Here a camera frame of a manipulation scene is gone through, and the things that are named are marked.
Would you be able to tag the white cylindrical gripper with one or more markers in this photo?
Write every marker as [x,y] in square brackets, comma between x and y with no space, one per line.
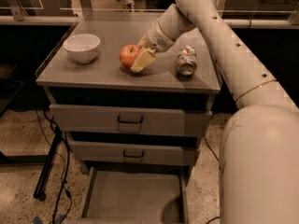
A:
[158,37]

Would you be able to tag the red apple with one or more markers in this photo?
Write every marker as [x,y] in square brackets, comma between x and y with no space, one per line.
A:
[128,55]

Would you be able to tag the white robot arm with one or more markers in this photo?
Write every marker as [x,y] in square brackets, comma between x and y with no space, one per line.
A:
[259,150]

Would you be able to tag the grey metal drawer cabinet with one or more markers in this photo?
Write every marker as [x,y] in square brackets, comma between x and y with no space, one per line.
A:
[104,82]

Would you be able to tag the top grey drawer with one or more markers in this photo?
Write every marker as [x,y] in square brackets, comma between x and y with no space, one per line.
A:
[131,120]

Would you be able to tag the middle grey drawer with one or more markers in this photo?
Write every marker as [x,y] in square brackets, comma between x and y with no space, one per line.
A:
[135,148]

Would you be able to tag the bottom grey open drawer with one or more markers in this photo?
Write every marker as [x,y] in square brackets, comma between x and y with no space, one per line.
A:
[134,195]

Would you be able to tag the silver soda can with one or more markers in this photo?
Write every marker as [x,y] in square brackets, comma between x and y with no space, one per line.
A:
[187,61]

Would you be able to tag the clear plastic water bottle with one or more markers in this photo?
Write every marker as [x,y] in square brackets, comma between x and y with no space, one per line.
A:
[129,4]

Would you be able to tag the white ceramic bowl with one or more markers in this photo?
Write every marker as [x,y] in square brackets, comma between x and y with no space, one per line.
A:
[82,48]

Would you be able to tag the black table leg with caster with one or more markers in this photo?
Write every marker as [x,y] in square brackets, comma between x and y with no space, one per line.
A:
[39,193]

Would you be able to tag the white horizontal rail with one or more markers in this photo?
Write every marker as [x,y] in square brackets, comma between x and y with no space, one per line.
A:
[239,24]

